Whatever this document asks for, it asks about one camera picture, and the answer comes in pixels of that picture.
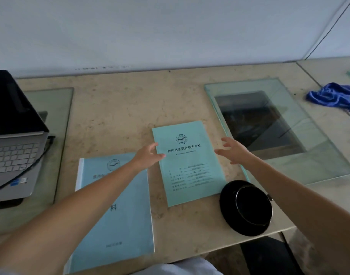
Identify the black cup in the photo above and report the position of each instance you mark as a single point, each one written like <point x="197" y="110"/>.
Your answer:
<point x="253" y="206"/>

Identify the wide glass pane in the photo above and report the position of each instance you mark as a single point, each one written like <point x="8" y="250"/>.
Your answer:
<point x="321" y="157"/>

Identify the person's left thumb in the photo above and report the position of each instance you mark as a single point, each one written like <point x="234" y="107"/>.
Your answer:
<point x="160" y="158"/>

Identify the person's right hand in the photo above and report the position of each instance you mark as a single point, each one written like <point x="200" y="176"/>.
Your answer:
<point x="240" y="153"/>

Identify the black trousers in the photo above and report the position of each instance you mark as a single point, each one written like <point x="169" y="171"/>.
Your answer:
<point x="266" y="257"/>

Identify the blue bound booklet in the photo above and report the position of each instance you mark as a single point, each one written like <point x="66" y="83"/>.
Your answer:
<point x="126" y="220"/>

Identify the white shirt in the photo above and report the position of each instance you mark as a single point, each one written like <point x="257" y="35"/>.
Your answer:
<point x="186" y="267"/>

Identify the person's right thumb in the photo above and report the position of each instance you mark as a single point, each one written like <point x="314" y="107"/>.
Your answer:
<point x="234" y="162"/>

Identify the green paper booklet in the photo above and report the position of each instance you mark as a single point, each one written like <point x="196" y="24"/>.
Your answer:
<point x="189" y="166"/>

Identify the person's right forearm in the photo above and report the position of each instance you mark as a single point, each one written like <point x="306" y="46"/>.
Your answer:
<point x="306" y="209"/>

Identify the silver laptop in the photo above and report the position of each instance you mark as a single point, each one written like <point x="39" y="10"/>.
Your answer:
<point x="14" y="146"/>

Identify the person's left hand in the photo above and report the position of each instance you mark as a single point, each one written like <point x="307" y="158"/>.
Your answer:
<point x="146" y="158"/>

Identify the narrow glass pane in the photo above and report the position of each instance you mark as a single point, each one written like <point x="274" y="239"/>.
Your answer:
<point x="60" y="111"/>

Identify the blue cloth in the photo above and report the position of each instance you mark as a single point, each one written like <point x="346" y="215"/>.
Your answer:
<point x="332" y="95"/>

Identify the person's left forearm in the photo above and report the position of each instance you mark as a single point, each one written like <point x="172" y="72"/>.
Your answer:
<point x="63" y="214"/>

